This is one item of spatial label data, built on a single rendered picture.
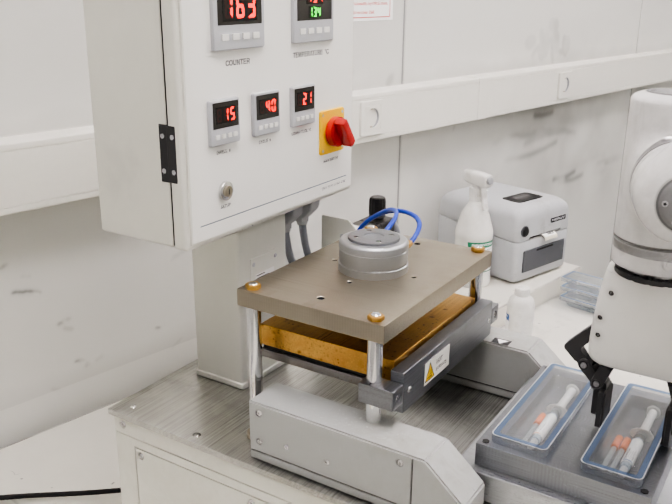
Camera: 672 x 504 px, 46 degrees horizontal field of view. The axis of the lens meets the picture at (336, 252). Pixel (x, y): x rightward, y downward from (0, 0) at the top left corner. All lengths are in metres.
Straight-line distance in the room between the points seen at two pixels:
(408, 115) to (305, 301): 0.97
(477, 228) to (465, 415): 0.78
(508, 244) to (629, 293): 1.00
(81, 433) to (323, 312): 0.63
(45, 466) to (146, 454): 0.29
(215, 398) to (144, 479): 0.13
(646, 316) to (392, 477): 0.28
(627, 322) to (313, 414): 0.32
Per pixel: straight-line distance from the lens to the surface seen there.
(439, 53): 1.88
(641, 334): 0.80
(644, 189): 0.67
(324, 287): 0.85
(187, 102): 0.82
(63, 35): 1.26
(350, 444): 0.81
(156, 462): 1.00
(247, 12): 0.88
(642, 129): 0.74
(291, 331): 0.88
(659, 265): 0.75
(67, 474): 1.25
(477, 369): 1.03
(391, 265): 0.88
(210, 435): 0.94
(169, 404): 1.01
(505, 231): 1.77
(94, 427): 1.35
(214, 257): 0.99
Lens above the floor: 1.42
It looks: 19 degrees down
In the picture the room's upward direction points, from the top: 1 degrees clockwise
